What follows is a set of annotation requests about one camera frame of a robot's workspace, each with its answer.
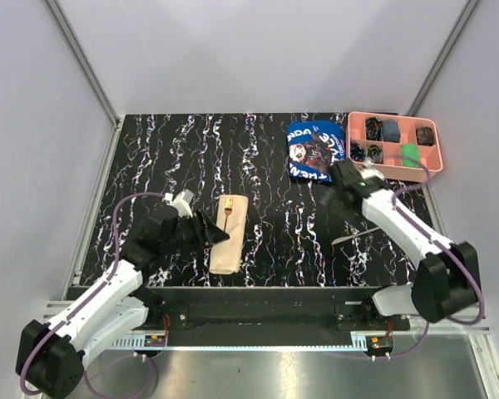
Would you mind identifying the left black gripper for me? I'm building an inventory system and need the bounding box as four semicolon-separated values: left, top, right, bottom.
162;209;230;254

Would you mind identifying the beige cloth napkin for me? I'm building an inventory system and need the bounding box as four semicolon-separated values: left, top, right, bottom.
209;194;249;275

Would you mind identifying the silver knife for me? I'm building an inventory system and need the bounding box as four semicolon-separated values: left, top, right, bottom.
332;227;380;246

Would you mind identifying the copper fork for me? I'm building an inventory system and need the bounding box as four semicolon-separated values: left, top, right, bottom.
223;196;234;232

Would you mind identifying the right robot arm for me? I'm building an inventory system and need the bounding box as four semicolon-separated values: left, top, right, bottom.
322;160;486;330

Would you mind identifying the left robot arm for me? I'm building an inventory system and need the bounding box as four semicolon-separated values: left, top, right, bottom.
15;205;230;398

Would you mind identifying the black patterned roll left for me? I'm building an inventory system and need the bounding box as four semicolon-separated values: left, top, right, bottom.
349;140;366;162

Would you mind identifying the black yellow patterned roll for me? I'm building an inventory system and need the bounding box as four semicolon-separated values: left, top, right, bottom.
366;145;383;164

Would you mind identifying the blue printed folded cloth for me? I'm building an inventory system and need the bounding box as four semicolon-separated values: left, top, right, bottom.
286;121;346;183

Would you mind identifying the black patterned roll top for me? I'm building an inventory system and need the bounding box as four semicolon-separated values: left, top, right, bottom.
365;116;383;141

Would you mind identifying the pink divided organizer tray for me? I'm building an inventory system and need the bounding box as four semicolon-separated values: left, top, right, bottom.
346;111;443;182

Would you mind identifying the blue-grey rolled cloth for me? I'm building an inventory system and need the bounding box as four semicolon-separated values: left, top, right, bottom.
381;119;401;143

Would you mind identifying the green rolled cloth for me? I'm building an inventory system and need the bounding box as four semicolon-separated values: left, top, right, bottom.
400;143;421;169

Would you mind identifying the dark brown rolled cloth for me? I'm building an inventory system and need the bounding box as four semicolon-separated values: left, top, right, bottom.
416;126;436;146

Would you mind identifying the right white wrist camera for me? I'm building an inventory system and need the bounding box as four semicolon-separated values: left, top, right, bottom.
359;158;386;181

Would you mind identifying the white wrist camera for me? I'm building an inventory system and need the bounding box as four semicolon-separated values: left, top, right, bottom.
164;190;194;217
359;158;386;181

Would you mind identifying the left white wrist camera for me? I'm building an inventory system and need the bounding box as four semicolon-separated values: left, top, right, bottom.
164;190;194;217

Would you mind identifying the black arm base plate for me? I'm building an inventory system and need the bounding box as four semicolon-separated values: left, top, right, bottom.
140;287;410;349

